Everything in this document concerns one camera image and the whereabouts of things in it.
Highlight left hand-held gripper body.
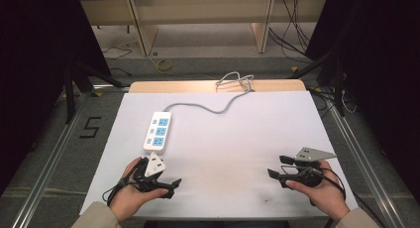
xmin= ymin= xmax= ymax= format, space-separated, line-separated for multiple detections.
xmin=133 ymin=151 xmax=168 ymax=193

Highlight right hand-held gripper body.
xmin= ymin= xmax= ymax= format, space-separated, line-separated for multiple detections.
xmin=278 ymin=147 xmax=338 ymax=189

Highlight white power strip blue sockets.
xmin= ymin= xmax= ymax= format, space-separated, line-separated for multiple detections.
xmin=142 ymin=110 xmax=173 ymax=153

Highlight person's right hand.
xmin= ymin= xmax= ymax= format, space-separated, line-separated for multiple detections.
xmin=284 ymin=160 xmax=352 ymax=221

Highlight person's left hand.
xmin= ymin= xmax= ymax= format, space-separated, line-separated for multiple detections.
xmin=109 ymin=156 xmax=169 ymax=223

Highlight white table sheet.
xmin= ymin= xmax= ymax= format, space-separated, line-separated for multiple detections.
xmin=79 ymin=90 xmax=360 ymax=220

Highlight black metal stand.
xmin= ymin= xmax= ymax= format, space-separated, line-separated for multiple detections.
xmin=289 ymin=43 xmax=347 ymax=117
xmin=62 ymin=54 xmax=131 ymax=125

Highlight yellow tape roll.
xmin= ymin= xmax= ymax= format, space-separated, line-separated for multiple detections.
xmin=156 ymin=58 xmax=173 ymax=72

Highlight dark curtain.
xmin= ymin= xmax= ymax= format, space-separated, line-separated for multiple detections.
xmin=0 ymin=0 xmax=112 ymax=196
xmin=305 ymin=0 xmax=420 ymax=206

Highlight light wooden desk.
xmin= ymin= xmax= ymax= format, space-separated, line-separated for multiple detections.
xmin=79 ymin=0 xmax=329 ymax=57

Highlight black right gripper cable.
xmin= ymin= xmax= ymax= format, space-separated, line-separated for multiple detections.
xmin=280 ymin=164 xmax=348 ymax=228

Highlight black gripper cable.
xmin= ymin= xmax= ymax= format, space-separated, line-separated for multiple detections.
xmin=101 ymin=159 xmax=145 ymax=208
xmin=280 ymin=164 xmax=348 ymax=228

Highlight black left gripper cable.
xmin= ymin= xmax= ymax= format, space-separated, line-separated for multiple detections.
xmin=101 ymin=159 xmax=145 ymax=208

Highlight silver metal floor rail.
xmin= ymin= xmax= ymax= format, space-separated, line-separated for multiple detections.
xmin=10 ymin=91 xmax=91 ymax=228
xmin=325 ymin=97 xmax=408 ymax=228

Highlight grey power strip cable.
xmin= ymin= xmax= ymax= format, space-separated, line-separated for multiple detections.
xmin=162 ymin=70 xmax=256 ymax=116

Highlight bundle of black cables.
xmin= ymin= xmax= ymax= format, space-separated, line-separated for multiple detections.
xmin=267 ymin=0 xmax=314 ymax=64

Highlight thin white floor cable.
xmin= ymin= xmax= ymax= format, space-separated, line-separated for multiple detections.
xmin=100 ymin=39 xmax=141 ymax=61

